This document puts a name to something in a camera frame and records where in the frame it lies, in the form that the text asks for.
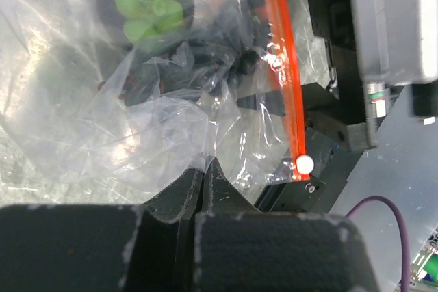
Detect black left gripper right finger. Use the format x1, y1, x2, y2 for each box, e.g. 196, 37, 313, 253
192, 160, 378, 291

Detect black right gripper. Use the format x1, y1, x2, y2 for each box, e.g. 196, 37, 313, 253
245, 0, 378, 212

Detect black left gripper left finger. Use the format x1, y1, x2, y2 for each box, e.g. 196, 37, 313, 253
1, 169, 203, 291

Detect dark fake grapes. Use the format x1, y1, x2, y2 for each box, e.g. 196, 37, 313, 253
118, 40, 259, 107

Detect clear zip top bag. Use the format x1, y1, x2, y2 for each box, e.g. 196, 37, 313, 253
1, 0, 313, 194

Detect dark round fake fruit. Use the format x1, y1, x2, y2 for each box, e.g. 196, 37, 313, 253
95, 0, 195, 51

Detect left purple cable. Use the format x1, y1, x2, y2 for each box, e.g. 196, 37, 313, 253
345, 195, 411, 292

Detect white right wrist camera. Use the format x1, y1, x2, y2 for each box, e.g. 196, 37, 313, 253
348, 0, 438, 88

